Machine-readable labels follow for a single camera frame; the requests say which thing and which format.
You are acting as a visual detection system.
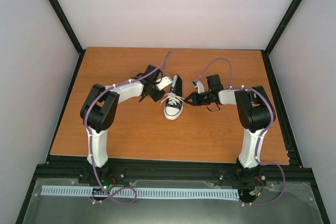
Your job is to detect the clear acrylic cover plate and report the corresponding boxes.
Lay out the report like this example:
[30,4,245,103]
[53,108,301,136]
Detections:
[23,179,322,223]

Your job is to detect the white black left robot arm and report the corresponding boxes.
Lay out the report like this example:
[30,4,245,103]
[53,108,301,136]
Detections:
[80,65,172,184]

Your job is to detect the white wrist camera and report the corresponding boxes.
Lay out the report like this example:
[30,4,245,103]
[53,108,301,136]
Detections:
[155,76,173,90]
[192,80,205,94]

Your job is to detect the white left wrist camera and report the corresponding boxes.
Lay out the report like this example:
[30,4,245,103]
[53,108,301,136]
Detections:
[155,76,173,90]

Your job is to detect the light blue slotted cable duct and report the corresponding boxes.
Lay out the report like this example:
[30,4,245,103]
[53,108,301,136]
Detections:
[40,185,239,201]

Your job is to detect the white shoelace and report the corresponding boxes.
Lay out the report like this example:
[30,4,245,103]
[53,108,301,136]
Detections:
[160,92,184,106]

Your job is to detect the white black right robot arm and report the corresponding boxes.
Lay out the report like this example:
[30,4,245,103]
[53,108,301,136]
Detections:
[184,74,276,185]

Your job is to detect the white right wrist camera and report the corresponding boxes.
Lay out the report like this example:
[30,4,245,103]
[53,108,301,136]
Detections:
[192,80,205,94]

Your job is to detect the black white canvas sneaker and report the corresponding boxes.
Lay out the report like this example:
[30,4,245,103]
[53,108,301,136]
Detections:
[161,74,184,120]

